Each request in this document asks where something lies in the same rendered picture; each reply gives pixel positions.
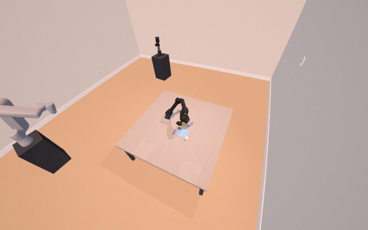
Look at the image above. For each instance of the light blue square mat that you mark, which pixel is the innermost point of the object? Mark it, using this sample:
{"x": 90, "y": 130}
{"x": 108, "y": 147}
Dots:
{"x": 182, "y": 133}

